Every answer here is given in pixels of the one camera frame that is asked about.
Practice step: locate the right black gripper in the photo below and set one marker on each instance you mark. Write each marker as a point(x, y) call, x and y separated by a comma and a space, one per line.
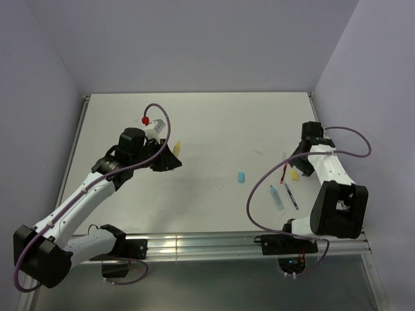
point(307, 169)

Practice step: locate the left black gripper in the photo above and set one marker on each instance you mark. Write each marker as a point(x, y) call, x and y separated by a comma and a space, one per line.
point(166, 161)

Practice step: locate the yellow pen cap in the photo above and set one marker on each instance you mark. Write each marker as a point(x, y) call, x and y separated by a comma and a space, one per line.
point(294, 175)

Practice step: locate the yellow highlighter pen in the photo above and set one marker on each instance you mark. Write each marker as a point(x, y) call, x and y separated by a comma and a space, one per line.
point(176, 149)

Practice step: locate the red thin pen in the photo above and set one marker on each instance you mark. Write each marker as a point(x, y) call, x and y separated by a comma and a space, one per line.
point(283, 173)

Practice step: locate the blue thin pen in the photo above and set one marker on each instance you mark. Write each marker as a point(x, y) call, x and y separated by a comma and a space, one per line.
point(291, 197)

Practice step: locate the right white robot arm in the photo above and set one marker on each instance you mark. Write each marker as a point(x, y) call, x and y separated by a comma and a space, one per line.
point(340, 204)

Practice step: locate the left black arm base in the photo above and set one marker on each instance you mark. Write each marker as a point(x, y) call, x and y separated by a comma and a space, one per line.
point(136, 247)

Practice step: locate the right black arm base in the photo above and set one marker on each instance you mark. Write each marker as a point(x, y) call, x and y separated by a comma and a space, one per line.
point(278, 244)

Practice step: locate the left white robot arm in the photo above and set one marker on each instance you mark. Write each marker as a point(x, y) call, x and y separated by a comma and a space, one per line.
point(45, 253)

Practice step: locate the blue highlighter pen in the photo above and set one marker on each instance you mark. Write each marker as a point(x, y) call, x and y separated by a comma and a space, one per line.
point(276, 198)

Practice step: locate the aluminium rail frame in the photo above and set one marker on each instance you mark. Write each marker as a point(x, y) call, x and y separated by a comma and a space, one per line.
point(235, 245)

